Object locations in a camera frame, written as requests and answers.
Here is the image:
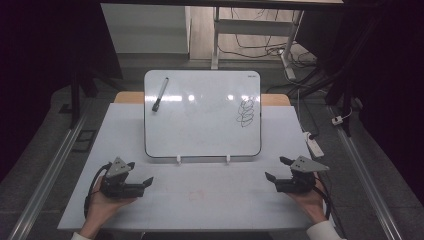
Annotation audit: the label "white desk frame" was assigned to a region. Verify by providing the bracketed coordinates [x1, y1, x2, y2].
[210, 6, 305, 81]

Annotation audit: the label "white whiteboard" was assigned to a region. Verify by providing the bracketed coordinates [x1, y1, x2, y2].
[143, 69, 262, 159]

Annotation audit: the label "aluminium floor rail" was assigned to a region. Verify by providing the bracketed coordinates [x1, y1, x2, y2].
[328, 105, 404, 240]
[7, 99, 93, 240]

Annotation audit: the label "person's right hand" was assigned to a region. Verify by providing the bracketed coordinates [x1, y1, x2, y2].
[286, 172, 328, 224]

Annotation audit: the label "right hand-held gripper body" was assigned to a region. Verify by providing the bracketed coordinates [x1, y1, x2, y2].
[275, 155, 331, 194]

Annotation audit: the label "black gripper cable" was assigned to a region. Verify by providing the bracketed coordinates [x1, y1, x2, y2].
[313, 178, 335, 221]
[83, 162, 113, 218]

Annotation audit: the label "person's left hand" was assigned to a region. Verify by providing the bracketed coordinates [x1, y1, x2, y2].
[84, 184, 138, 231]

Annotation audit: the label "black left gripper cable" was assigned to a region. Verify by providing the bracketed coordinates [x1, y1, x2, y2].
[83, 162, 113, 218]

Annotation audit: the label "white power strip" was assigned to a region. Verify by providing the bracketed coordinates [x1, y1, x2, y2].
[302, 131, 325, 159]

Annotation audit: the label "black metal stand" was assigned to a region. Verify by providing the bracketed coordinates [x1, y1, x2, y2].
[59, 63, 83, 130]

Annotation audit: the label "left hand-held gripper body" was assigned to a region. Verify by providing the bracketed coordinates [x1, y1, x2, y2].
[99, 156, 146, 199]

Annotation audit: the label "white marker pen black cap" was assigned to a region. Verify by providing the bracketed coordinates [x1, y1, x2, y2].
[151, 77, 170, 113]

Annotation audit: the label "black floor cables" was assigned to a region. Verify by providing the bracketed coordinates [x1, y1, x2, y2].
[218, 8, 318, 64]

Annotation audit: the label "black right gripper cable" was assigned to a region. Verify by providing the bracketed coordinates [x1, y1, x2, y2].
[313, 178, 335, 221]

